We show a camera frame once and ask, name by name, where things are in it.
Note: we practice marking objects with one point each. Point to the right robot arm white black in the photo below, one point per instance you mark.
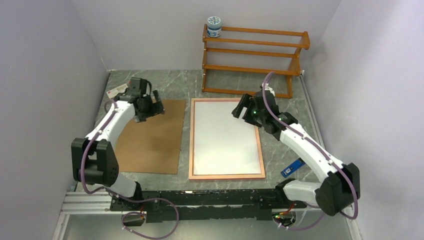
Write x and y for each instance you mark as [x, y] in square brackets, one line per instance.
[339, 183]

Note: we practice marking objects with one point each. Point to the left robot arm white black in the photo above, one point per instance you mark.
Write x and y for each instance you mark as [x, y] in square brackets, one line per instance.
[94, 162]

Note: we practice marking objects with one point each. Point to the brown frame backing board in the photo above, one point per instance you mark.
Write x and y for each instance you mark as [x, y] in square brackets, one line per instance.
[153, 146]

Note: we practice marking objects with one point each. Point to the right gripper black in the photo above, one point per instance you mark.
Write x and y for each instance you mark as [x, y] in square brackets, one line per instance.
[247, 103]

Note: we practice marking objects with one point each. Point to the pink wooden picture frame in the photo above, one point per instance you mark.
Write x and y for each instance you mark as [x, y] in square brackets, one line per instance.
[192, 139]

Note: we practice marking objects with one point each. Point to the orange wooden rack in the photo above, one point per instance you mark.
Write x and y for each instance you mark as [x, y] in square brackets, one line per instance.
[252, 50]

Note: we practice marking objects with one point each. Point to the landscape beach photo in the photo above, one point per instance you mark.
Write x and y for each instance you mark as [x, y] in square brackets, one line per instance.
[225, 139]

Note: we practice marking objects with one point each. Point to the small white green box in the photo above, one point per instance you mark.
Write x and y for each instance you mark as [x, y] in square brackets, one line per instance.
[117, 90]

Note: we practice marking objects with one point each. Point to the blue black handled tool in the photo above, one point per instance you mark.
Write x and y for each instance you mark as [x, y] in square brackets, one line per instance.
[293, 167]

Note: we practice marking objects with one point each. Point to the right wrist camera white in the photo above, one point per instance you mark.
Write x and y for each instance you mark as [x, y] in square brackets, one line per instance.
[268, 88]

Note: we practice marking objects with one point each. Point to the aluminium extrusion rail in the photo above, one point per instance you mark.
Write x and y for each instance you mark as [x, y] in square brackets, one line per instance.
[80, 203]

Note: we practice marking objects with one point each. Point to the blue white lidded jar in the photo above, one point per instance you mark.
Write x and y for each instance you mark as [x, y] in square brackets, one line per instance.
[213, 27]

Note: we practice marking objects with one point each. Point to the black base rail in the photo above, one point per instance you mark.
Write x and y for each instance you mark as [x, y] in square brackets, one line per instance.
[260, 204]

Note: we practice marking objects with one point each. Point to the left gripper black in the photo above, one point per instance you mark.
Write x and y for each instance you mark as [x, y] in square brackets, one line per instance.
[156, 108]

